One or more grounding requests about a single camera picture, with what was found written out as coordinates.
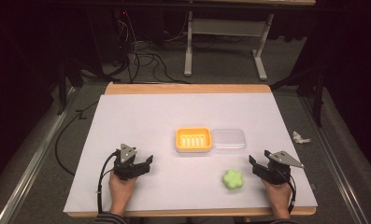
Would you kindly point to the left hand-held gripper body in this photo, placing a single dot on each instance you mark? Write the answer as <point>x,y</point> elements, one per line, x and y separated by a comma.
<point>125,168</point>

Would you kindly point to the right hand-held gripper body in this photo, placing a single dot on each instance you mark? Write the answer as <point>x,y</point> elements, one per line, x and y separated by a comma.
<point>276,169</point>

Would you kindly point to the person's left hand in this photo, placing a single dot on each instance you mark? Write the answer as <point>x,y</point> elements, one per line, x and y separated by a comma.
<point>121,191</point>

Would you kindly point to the person's right hand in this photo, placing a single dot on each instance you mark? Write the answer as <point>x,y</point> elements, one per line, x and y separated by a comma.
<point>278,194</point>

